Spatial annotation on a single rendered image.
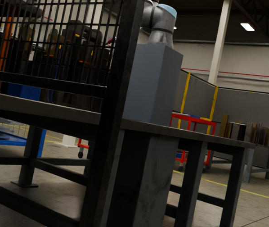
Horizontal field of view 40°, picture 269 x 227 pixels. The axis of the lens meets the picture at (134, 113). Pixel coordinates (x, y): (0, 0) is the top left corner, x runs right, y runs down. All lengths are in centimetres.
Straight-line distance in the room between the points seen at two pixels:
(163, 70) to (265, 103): 779
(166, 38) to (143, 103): 37
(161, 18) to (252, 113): 779
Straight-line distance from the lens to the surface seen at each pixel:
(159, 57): 188
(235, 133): 697
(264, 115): 956
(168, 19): 200
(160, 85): 188
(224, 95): 996
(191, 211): 227
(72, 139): 669
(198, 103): 918
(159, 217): 205
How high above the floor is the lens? 71
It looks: 1 degrees up
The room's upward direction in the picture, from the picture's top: 11 degrees clockwise
